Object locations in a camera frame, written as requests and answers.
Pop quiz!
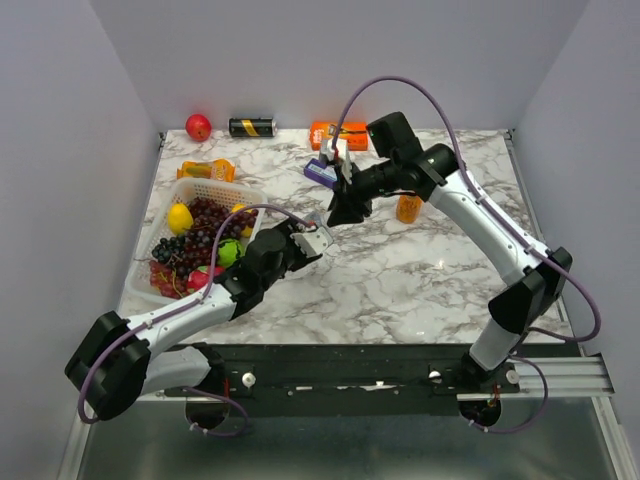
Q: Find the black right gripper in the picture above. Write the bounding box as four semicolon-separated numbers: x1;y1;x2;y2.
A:
328;158;400;227

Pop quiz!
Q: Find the orange juice bottle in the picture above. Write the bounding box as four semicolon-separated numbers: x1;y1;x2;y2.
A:
396;195;423;224

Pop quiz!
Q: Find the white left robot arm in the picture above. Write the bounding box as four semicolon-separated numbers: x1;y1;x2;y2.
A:
64;219;333;424

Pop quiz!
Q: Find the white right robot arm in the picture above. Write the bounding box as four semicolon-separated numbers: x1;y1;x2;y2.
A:
319;112;572;392

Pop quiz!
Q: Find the purple toothpaste box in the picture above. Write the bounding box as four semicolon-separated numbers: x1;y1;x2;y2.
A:
303;158;337;189

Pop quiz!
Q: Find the orange razor box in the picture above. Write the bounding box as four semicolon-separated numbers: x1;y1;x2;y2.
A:
309;122;369;151

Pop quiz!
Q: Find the yellow lemon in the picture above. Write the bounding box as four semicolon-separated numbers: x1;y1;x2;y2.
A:
231;204;255;238
167;203;194;235

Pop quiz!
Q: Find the black gold can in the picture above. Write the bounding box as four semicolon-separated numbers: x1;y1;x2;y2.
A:
228;118;277;138

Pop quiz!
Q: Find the orange snack bag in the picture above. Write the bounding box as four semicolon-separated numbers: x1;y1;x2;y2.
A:
176;158;236;183

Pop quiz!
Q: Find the dark red grapes bunch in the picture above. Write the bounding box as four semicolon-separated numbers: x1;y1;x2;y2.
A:
172;197;248;280

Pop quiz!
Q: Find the pink dragon fruit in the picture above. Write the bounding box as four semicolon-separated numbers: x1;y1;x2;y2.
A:
186;265;225;294

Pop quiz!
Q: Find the red apple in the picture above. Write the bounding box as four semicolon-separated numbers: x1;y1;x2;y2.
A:
185;114;212;142

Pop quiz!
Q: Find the dark blue grapes bunch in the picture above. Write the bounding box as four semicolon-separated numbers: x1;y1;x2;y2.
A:
151;235;186;266

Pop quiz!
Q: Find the light red grapes bunch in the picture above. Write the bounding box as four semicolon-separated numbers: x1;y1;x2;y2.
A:
149;260;187;300

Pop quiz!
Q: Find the white plastic basket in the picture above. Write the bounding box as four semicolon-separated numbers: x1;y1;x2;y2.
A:
125;177;268;305

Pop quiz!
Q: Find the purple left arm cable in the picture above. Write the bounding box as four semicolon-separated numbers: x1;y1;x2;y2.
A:
77;203;311;437

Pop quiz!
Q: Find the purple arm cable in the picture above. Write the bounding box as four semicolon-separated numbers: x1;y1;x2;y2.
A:
332;75;601;434
77;203;311;437

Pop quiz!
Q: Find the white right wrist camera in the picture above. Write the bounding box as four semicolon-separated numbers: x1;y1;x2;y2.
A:
318;137;351;166

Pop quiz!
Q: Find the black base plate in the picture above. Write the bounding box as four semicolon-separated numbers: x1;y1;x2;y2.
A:
99;342;586;419

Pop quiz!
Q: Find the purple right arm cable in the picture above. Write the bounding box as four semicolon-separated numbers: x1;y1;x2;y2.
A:
332;75;601;434

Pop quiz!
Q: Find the aluminium mounting rail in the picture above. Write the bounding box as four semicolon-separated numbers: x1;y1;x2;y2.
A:
137;349;613;401

